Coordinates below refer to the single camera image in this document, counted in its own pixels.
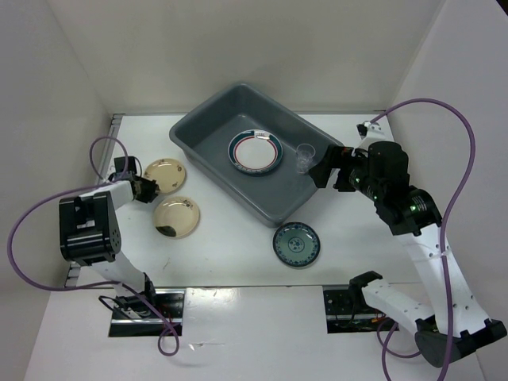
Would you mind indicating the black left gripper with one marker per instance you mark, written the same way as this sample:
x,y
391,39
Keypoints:
x,y
151,186

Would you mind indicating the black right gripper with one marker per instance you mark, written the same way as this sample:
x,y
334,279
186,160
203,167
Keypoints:
x,y
338,156

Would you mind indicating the beige plate small flowers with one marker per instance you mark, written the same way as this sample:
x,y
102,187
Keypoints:
x,y
168,173

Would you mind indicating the clear faceted drinking glass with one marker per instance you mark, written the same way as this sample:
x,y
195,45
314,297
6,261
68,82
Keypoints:
x,y
305,154

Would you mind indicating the beige plate dark leaf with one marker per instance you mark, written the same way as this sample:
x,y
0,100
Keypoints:
x,y
176,217

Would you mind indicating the white plate green red rim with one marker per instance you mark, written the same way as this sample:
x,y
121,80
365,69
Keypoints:
x,y
255,152

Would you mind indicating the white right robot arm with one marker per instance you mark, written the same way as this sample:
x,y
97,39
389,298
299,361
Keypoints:
x,y
453,325

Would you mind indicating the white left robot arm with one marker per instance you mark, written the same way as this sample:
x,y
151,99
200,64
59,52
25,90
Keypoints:
x,y
91,237

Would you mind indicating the grey plastic bin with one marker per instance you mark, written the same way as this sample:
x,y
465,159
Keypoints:
x,y
204,135

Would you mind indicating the teal blue floral bowl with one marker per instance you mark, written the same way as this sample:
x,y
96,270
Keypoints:
x,y
296,244

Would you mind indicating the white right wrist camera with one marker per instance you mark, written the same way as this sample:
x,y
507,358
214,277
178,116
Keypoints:
x,y
369,130

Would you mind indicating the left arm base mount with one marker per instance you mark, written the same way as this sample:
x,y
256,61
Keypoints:
x,y
158,313

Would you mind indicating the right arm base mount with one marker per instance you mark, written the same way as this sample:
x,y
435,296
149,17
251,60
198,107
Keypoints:
x,y
343,317

